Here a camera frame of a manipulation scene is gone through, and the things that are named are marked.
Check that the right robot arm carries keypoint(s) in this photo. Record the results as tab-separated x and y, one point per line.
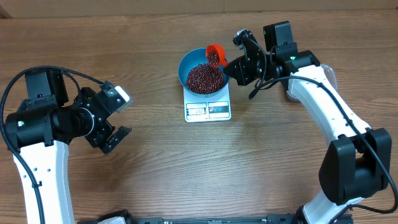
356	163

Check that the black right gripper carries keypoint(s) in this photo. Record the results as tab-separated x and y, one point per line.
239	74

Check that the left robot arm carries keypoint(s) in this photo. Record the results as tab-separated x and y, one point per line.
62	105

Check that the white digital kitchen scale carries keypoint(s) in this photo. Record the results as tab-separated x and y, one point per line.
198	109

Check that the red beans in bowl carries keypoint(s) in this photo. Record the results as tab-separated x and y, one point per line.
205	79

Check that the clear plastic container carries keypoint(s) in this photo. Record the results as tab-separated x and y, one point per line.
330	76

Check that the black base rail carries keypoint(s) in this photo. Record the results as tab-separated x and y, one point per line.
123	216

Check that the blue bowl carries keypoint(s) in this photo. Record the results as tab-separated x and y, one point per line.
190	60

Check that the red measuring scoop blue handle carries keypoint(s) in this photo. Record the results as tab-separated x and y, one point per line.
216	56

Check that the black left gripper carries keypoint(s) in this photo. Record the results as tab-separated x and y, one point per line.
99	140

